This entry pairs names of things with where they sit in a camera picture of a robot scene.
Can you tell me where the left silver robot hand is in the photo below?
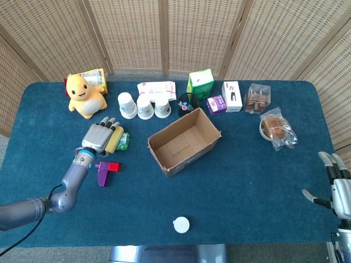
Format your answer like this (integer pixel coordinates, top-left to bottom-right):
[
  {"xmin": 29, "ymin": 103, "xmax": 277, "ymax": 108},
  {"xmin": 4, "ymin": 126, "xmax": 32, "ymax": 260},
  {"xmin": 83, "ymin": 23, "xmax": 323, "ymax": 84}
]
[{"xmin": 81, "ymin": 116, "xmax": 121, "ymax": 157}]

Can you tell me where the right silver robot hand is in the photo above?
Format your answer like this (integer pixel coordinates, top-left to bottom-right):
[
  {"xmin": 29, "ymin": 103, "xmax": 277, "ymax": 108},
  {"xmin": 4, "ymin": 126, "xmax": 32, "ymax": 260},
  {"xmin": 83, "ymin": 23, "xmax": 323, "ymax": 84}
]
[{"xmin": 301, "ymin": 151, "xmax": 351, "ymax": 220}]

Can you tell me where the yellow sponge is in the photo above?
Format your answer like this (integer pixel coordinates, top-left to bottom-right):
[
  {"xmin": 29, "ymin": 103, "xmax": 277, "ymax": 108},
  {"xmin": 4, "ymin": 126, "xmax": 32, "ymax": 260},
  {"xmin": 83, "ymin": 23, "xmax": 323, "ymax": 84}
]
[{"xmin": 105, "ymin": 125, "xmax": 124, "ymax": 154}]

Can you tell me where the green wet wipes pack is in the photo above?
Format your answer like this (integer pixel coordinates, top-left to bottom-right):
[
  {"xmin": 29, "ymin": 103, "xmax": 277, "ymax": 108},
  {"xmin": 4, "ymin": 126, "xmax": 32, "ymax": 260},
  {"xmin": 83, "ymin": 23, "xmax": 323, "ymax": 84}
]
[{"xmin": 115, "ymin": 131, "xmax": 131, "ymax": 151}]

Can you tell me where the purple and red toy block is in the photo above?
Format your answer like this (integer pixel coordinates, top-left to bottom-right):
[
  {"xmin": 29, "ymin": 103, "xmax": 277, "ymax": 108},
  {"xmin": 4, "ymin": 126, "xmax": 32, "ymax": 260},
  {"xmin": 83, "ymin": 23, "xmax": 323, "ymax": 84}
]
[{"xmin": 94, "ymin": 161, "xmax": 121, "ymax": 187}]

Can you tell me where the brown cardboard box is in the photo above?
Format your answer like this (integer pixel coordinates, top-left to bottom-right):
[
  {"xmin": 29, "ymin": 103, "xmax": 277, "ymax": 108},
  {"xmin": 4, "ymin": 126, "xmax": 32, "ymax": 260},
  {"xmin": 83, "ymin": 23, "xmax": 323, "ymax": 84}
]
[{"xmin": 147, "ymin": 107, "xmax": 222, "ymax": 178}]

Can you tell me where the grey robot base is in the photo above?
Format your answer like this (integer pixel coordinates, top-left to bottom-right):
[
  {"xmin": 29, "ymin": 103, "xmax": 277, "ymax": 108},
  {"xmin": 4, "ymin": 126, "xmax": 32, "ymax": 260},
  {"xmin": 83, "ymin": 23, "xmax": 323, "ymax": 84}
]
[{"xmin": 109, "ymin": 243, "xmax": 228, "ymax": 263}]

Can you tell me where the yellow snack box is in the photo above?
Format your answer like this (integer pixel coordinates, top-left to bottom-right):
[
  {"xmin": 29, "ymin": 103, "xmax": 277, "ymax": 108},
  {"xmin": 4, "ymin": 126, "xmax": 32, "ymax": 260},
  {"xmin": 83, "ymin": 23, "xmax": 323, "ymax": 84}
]
[{"xmin": 80, "ymin": 68, "xmax": 109, "ymax": 95}]

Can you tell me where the green tissue box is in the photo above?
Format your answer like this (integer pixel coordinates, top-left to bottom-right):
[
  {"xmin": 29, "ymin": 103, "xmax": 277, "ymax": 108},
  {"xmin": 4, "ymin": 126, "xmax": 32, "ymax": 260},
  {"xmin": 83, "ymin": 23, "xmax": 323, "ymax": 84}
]
[{"xmin": 186, "ymin": 68, "xmax": 214, "ymax": 101}]

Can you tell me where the small purple box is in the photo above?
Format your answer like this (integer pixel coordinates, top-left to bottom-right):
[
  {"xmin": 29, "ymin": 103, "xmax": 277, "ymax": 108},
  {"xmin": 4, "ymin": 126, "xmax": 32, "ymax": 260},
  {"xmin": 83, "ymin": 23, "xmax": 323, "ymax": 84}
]
[{"xmin": 206, "ymin": 95, "xmax": 228, "ymax": 116}]

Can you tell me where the clear box of brown cups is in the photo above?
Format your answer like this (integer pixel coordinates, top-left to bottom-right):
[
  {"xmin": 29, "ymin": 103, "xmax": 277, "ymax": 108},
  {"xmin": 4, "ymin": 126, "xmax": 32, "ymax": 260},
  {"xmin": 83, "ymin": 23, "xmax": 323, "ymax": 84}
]
[{"xmin": 244, "ymin": 83, "xmax": 271, "ymax": 115}]

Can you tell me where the white box with black print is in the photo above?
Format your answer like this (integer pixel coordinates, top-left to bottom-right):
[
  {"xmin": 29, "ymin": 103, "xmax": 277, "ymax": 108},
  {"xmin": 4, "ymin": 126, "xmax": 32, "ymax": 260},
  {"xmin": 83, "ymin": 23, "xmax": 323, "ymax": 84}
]
[{"xmin": 221, "ymin": 81, "xmax": 244, "ymax": 113}]

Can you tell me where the yellow plush dinosaur toy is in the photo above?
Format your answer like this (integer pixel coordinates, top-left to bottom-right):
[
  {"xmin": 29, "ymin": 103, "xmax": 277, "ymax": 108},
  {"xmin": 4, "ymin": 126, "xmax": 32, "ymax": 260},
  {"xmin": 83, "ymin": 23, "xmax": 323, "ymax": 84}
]
[{"xmin": 63, "ymin": 73, "xmax": 108, "ymax": 120}]

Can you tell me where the white paper cup stack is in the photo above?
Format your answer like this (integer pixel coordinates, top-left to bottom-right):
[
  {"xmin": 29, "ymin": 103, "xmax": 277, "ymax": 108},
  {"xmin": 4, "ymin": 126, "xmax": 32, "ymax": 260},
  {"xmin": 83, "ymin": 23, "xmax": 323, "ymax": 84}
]
[
  {"xmin": 154, "ymin": 96, "xmax": 172, "ymax": 119},
  {"xmin": 136, "ymin": 94, "xmax": 155, "ymax": 120},
  {"xmin": 117, "ymin": 92, "xmax": 138, "ymax": 119}
]

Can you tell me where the clear plastic bag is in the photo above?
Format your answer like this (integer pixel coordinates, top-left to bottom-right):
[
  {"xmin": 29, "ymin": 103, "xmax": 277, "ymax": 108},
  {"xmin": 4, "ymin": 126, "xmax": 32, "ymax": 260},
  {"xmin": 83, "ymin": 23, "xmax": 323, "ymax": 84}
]
[{"xmin": 259, "ymin": 106, "xmax": 298, "ymax": 152}]

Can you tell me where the white pink tissue pack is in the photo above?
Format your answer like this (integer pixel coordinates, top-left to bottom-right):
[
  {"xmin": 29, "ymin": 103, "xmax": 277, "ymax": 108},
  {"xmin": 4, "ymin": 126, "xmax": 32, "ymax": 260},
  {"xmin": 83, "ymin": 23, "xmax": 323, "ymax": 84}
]
[{"xmin": 137, "ymin": 81, "xmax": 178, "ymax": 102}]

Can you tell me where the brown bread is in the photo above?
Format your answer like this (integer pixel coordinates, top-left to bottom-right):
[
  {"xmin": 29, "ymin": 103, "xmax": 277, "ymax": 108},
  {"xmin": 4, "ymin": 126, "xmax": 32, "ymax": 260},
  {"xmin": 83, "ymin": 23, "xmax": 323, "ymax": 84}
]
[{"xmin": 263, "ymin": 116, "xmax": 286, "ymax": 138}]

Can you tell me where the blue carpet table cover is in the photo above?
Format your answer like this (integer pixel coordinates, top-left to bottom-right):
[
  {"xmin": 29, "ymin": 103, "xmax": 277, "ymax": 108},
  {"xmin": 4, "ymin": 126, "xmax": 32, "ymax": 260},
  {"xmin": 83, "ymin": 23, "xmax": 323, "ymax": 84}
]
[{"xmin": 0, "ymin": 80, "xmax": 351, "ymax": 249}]

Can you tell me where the black mesh pen holder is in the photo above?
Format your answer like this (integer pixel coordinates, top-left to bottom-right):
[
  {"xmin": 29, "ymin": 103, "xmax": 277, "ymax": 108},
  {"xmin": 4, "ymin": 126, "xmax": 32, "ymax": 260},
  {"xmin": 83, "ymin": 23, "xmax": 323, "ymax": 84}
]
[{"xmin": 177, "ymin": 93, "xmax": 200, "ymax": 119}]

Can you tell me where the wicker folding screen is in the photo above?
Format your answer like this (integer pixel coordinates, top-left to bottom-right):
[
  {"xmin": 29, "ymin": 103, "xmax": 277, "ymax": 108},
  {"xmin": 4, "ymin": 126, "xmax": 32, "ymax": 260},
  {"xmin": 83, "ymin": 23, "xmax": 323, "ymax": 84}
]
[{"xmin": 0, "ymin": 0, "xmax": 351, "ymax": 151}]

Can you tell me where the white round lid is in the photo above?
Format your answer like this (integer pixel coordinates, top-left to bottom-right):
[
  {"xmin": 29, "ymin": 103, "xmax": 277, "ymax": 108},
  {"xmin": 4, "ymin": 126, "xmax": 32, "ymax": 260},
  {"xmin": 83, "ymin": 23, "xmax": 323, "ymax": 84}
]
[{"xmin": 172, "ymin": 216, "xmax": 190, "ymax": 234}]

